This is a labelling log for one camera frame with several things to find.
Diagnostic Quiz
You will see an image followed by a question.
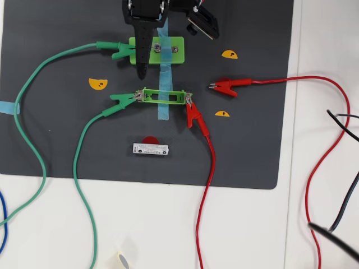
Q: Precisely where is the green battery holder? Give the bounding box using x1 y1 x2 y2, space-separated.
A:
136 87 194 106

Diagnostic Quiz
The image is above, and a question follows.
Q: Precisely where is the thick black blurred cable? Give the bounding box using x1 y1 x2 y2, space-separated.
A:
307 222 359 260

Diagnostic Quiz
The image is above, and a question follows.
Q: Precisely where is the red lead cable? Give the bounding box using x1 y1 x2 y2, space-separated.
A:
250 75 351 269
195 134 217 269

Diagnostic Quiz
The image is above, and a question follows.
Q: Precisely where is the green lead cable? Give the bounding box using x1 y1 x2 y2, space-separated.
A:
0 42 99 227
72 111 98 269

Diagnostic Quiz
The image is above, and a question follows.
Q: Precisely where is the green bulb connector board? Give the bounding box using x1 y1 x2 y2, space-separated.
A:
128 36 185 66

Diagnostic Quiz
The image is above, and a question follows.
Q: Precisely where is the green alligator clip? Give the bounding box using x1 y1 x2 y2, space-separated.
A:
96 41 138 60
101 92 141 117

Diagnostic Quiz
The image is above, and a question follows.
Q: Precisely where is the white AA battery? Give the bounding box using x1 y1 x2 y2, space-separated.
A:
132 142 169 156

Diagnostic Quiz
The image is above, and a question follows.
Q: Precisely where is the blue cable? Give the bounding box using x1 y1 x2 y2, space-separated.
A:
0 191 8 253

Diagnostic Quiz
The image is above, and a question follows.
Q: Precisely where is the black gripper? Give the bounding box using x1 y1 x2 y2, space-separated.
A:
122 0 171 81

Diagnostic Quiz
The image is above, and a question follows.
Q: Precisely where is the red alligator clip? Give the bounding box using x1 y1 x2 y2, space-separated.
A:
208 78 252 98
185 95 210 138

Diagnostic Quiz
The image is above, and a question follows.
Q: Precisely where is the dark grey work mat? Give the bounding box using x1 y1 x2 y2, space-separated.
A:
0 0 294 190

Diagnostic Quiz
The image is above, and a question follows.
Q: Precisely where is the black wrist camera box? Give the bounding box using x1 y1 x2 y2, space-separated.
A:
168 0 220 40

